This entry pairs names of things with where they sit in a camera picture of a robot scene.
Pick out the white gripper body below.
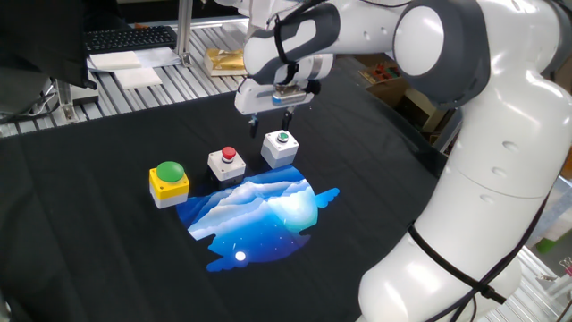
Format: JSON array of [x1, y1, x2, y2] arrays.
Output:
[[234, 78, 316, 116]]

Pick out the white box small green button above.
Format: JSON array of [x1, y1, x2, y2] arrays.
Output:
[[260, 130, 300, 170]]

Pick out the white box red button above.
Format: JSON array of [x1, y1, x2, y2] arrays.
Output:
[[206, 146, 248, 184]]

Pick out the yellow box green mushroom button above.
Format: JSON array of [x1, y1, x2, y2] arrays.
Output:
[[148, 160, 190, 210]]

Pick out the gold packet box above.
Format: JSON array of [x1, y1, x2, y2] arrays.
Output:
[[204, 47, 249, 78]]

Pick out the white paper sheet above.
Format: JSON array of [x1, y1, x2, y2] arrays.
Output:
[[87, 46, 183, 72]]

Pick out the wooden tray with coloured blocks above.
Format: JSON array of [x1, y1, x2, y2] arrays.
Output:
[[357, 62, 403, 87]]

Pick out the white foam pad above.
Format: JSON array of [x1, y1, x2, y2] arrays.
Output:
[[114, 66, 164, 91]]

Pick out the black computer keyboard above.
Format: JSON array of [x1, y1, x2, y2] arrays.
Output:
[[83, 25, 179, 55]]

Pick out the black cloth with blue print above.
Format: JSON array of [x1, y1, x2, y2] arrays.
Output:
[[0, 66, 448, 322]]

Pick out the black fabric cover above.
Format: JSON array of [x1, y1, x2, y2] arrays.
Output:
[[0, 0, 98, 90]]

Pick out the small green object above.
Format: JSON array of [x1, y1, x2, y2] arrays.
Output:
[[534, 238, 559, 255]]

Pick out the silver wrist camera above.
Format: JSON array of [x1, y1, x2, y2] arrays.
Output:
[[271, 83, 310, 106]]

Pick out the aluminium frame post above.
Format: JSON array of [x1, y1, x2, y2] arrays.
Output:
[[174, 0, 195, 68]]

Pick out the aluminium bracket post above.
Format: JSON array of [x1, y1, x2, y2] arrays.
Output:
[[54, 79, 76, 125]]

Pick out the loose grey cables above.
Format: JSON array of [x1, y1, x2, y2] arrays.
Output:
[[0, 87, 62, 126]]

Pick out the aluminium frame beam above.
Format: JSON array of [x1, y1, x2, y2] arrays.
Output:
[[525, 176, 572, 247]]

